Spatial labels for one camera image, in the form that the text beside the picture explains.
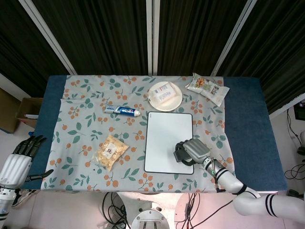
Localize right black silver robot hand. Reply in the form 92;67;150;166
173;138;212;167

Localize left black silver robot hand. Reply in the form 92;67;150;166
0;135;54;189

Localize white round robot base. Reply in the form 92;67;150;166
130;209;170;229

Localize white whiteboard black rim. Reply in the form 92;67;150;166
143;111;195;175

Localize white black sneaker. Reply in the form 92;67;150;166
11;189;34;208

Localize large brown cardboard box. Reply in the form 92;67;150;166
0;88;21;134

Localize small open cardboard box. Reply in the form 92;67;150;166
15;97;43;129

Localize white round plate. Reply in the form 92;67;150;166
147;81;183;112

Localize white green snack bag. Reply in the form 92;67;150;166
185;73;230;107

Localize blue table cover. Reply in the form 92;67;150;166
30;75;288;194

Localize white wrapped packet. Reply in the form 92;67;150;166
152;81;181;104

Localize floral grey tablecloth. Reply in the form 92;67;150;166
41;74;240;193

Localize blue white toothpaste tube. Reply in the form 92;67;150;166
104;104;141;117

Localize clear bag yellow snacks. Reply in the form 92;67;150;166
91;134;130;172

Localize black pleated curtain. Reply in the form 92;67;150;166
0;0;70;96
32;0;150;76
157;0;248;76
215;0;305;115

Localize black floor cable bundle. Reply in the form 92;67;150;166
102;192;131;229
175;192;199;229

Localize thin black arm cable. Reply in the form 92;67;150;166
193;199;236;225

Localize white metal frame post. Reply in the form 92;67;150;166
19;0;77;75
145;0;160;76
211;0;258;77

